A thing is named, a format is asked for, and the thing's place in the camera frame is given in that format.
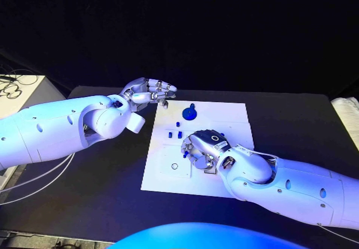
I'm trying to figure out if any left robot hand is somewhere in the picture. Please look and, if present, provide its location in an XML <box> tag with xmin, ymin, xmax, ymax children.
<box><xmin>118</xmin><ymin>77</ymin><xmax>179</xmax><ymax>113</ymax></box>

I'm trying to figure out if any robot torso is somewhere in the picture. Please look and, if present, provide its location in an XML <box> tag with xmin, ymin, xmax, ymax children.
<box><xmin>107</xmin><ymin>222</ymin><xmax>310</xmax><ymax>249</ymax></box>

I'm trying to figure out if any blue gear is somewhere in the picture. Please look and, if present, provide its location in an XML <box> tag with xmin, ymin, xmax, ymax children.
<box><xmin>182</xmin><ymin>103</ymin><xmax>199</xmax><ymax>121</ymax></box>

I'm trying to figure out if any white task board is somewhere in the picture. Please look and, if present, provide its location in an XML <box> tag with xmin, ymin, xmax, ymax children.
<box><xmin>140</xmin><ymin>100</ymin><xmax>255</xmax><ymax>199</ymax></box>

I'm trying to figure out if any white folded cloth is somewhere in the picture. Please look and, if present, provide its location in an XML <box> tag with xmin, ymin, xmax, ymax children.
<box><xmin>330</xmin><ymin>96</ymin><xmax>359</xmax><ymax>152</ymax></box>

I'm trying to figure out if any white cable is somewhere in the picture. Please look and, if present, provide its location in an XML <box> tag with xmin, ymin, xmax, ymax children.
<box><xmin>0</xmin><ymin>153</ymin><xmax>77</xmax><ymax>205</ymax></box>
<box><xmin>316</xmin><ymin>223</ymin><xmax>359</xmax><ymax>244</ymax></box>
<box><xmin>238</xmin><ymin>145</ymin><xmax>278</xmax><ymax>162</ymax></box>
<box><xmin>0</xmin><ymin>155</ymin><xmax>71</xmax><ymax>193</ymax></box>

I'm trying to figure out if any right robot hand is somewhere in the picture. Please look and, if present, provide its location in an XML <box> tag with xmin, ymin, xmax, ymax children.
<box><xmin>180</xmin><ymin>129</ymin><xmax>234</xmax><ymax>170</ymax></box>

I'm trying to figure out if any white cabinet with black cables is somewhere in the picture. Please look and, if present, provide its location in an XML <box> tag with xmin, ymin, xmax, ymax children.
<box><xmin>0</xmin><ymin>74</ymin><xmax>68</xmax><ymax>192</ymax></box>

